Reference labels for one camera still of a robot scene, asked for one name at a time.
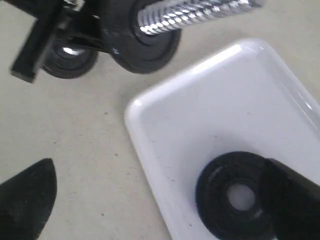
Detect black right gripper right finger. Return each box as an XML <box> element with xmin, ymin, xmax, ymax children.
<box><xmin>258</xmin><ymin>158</ymin><xmax>320</xmax><ymax>240</ymax></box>

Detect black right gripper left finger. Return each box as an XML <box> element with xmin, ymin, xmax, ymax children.
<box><xmin>0</xmin><ymin>158</ymin><xmax>57</xmax><ymax>240</ymax></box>

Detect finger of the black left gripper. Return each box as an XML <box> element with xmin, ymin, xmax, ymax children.
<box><xmin>62</xmin><ymin>0</ymin><xmax>118</xmax><ymax>54</ymax></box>
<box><xmin>9</xmin><ymin>0</ymin><xmax>70</xmax><ymax>83</ymax></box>

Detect black weight plate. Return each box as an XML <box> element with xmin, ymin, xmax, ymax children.
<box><xmin>195</xmin><ymin>151</ymin><xmax>275</xmax><ymax>240</ymax></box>
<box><xmin>42</xmin><ymin>33</ymin><xmax>101</xmax><ymax>79</ymax></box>
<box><xmin>98</xmin><ymin>0</ymin><xmax>182</xmax><ymax>74</ymax></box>

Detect white plastic tray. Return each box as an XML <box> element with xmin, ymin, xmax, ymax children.
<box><xmin>124</xmin><ymin>38</ymin><xmax>320</xmax><ymax>240</ymax></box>

